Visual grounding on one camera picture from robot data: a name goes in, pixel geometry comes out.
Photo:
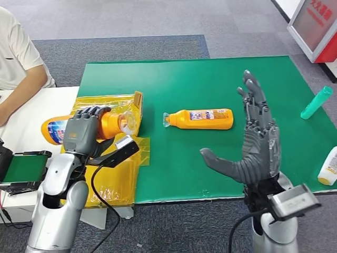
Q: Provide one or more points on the person's hand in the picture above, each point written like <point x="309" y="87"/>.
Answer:
<point x="4" y="115"/>

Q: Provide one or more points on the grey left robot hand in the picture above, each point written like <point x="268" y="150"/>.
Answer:
<point x="81" y="134"/>

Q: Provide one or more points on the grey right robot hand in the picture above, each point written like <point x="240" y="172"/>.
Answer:
<point x="260" y="150"/>

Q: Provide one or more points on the orange bottle with blue label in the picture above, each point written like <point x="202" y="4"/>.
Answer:
<point x="108" y="125"/>

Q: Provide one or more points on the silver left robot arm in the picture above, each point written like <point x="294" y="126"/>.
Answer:
<point x="58" y="209"/>

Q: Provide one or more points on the person's forearm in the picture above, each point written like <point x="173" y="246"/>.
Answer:
<point x="26" y="89"/>

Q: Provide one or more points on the orange bottle with small label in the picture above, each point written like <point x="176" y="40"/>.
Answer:
<point x="205" y="120"/>

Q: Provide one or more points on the teal green bottle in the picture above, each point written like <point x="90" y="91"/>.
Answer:
<point x="316" y="103"/>

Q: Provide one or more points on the white bottle with yellow cap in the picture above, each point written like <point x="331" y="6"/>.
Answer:
<point x="329" y="167"/>

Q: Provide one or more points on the white side table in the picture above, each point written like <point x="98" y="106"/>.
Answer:
<point x="26" y="115"/>

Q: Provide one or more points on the black conveyor with green belt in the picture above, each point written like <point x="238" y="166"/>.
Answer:
<point x="23" y="169"/>

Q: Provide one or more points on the person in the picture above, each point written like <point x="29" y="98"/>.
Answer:
<point x="16" y="52"/>

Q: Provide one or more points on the yellow plastic sheet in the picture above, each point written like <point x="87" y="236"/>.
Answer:
<point x="118" y="185"/>

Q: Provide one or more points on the green table mat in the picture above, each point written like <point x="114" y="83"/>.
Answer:
<point x="197" y="87"/>

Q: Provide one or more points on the red and white display stand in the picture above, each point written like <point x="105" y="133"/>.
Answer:
<point x="313" y="24"/>

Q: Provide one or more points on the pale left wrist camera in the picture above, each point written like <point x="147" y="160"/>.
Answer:
<point x="124" y="148"/>

